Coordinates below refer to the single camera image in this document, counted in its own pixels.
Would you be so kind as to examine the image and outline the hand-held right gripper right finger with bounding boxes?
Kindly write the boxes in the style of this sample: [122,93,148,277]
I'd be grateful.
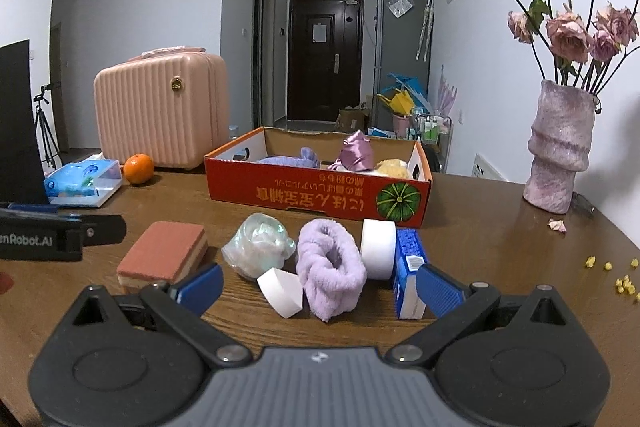
[387,263,573,367]

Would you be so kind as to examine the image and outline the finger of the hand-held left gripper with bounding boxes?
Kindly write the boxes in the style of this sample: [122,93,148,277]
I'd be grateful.
[0,202,82,221]
[80,214,126,246]

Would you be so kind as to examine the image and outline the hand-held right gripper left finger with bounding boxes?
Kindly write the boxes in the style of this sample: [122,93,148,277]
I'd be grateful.
[67,263,252,367]

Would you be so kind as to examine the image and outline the blue white carton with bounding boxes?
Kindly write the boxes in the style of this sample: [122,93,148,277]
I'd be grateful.
[392,228,430,320]

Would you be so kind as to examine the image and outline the white roll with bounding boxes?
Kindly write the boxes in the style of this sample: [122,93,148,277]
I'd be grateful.
[361,218,397,281]

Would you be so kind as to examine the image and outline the lavender fluffy towel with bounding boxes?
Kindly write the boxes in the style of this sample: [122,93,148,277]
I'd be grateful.
[295,218,367,323]

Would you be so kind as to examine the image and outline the white yellow hamster plush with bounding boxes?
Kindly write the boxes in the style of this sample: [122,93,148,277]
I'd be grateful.
[374,159,411,180]

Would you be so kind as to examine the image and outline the red cardboard box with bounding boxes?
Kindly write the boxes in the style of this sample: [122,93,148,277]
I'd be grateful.
[204,127,433,228]

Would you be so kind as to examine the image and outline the pink yellow sponge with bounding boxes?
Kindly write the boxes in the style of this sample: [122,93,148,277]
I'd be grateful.
[116,221,209,294]

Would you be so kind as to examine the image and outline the blue tissue pack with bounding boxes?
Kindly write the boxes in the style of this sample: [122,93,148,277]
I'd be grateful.
[44,159,123,208]

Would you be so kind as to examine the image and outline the orange fruit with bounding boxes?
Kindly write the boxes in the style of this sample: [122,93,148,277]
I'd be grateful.
[123,154,155,186]

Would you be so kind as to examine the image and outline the white foam block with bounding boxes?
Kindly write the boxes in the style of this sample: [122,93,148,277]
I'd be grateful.
[257,269,304,319]

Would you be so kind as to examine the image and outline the black panel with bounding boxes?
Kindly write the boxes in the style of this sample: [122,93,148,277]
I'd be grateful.
[0,39,51,206]

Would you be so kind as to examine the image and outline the pink ribbed suitcase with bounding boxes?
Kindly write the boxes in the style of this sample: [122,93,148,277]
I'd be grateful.
[93,48,230,171]

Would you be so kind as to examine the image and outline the white flat panel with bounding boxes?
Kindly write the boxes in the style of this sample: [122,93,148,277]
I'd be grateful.
[472,152,506,180]

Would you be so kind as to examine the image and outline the trolley rack with bottles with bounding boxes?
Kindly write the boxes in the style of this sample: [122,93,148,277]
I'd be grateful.
[410,107,453,145]

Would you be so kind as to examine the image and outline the scattered yellow crumbs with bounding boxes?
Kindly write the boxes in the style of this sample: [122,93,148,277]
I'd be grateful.
[584,255,640,303]

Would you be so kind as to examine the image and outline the pink textured vase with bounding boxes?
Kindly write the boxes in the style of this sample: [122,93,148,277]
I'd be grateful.
[523,79,598,214]

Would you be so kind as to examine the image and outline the brown cardboard box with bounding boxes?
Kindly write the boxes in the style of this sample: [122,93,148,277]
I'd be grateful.
[334,107,371,132]

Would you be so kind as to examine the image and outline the blue yellow plastic bundle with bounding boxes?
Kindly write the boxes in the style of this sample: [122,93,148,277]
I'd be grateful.
[376,72,430,118]

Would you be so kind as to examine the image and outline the dark entrance door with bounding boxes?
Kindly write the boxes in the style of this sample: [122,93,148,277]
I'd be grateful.
[288,0,365,122]

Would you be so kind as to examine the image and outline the white hanging umbrella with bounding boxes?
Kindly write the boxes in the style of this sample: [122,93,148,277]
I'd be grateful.
[416,0,435,62]

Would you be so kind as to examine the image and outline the dried pink roses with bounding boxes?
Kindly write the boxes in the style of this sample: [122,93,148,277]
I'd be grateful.
[445,0,640,95]

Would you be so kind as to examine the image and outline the black camera tripod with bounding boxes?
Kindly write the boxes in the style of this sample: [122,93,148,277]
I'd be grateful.
[32,84,63,170]

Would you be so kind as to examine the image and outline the dark wire object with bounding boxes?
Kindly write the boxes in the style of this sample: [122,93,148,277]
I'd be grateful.
[572,192,596,215]

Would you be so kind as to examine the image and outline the purple wall decoration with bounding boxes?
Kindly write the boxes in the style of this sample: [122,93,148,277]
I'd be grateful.
[437,64,458,115]

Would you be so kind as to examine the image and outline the side door frame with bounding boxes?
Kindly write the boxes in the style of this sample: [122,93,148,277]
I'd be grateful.
[252,0,277,128]

